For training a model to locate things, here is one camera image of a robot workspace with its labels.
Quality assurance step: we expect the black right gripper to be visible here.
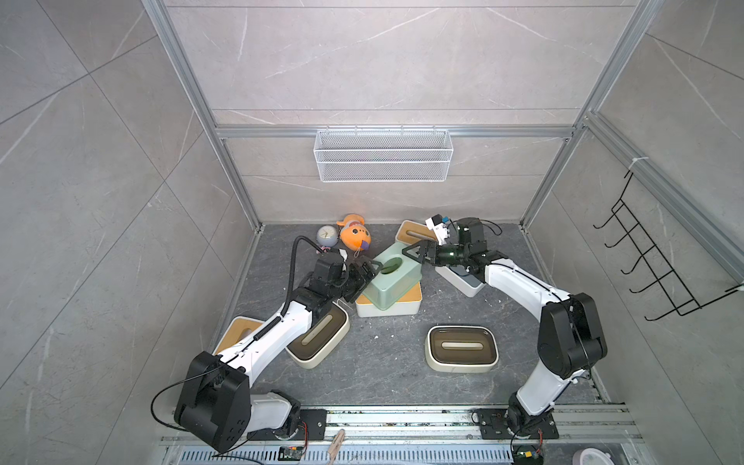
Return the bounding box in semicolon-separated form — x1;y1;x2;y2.
404;243;469;269

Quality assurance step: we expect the mint green tissue box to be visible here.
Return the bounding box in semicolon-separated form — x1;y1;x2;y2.
362;242;422;311

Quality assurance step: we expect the white tissue box grey lid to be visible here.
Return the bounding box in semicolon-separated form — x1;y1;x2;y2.
435;265;486;298

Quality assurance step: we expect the large bamboo lid tissue box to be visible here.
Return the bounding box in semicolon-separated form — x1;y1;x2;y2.
355;283;422;318

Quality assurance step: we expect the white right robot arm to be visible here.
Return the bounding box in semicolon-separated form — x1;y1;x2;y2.
403;214;608;439

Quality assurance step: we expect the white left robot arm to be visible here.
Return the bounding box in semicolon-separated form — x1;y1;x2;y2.
164;236;383;455

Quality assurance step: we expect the white tissue box bamboo lid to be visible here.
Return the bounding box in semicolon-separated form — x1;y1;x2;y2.
395;220;437;245

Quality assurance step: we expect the orange plush fish toy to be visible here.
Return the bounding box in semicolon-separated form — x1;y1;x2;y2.
336;214;371;252

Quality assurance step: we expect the small grey alarm clock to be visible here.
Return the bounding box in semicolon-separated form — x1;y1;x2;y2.
316;225;339;248

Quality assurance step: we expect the cream box dark lid left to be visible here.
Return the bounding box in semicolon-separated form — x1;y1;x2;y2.
286;304;351;369

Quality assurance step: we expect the cream box dark lid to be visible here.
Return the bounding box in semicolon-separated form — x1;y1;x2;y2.
424;325;499;373
286;304;351;369

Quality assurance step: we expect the cream box dark lid right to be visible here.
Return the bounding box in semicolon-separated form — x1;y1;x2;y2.
424;325;499;373

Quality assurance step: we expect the bamboo lid box left edge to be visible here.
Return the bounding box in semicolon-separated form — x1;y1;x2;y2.
212;316;264;355

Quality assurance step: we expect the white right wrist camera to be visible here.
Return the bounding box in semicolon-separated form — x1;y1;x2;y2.
425;214;451;246

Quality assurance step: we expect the white wire mesh basket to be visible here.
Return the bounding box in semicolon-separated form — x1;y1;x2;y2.
313;129;455;183

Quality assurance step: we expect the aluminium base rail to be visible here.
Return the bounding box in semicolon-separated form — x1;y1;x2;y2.
151;404;655;464

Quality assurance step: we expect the black wire hook rack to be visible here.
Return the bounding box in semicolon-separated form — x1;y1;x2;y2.
592;170;743;323

